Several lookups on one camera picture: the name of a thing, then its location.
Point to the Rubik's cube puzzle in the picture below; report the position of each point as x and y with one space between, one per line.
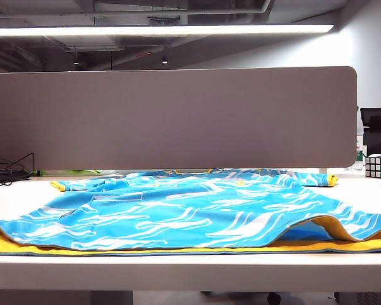
378 166

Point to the beige divider bracket foot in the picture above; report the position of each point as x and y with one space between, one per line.
323 171

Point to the black chair caster wheel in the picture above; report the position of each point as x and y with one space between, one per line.
274 299

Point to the green object behind divider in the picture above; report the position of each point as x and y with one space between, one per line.
82 172

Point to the brown fabric desk divider panel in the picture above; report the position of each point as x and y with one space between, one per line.
177 117

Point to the blue and yellow soccer jersey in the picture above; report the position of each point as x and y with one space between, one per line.
177 209

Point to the small ceiling spot light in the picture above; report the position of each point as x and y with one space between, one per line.
164 60
76 62

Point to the black office chair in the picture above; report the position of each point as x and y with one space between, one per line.
378 127

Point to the clear bottle with green label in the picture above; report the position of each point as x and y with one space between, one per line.
360 155

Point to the long white ceiling light strip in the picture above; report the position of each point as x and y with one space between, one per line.
146 30

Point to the black flat desk pad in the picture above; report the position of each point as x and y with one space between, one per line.
6 175

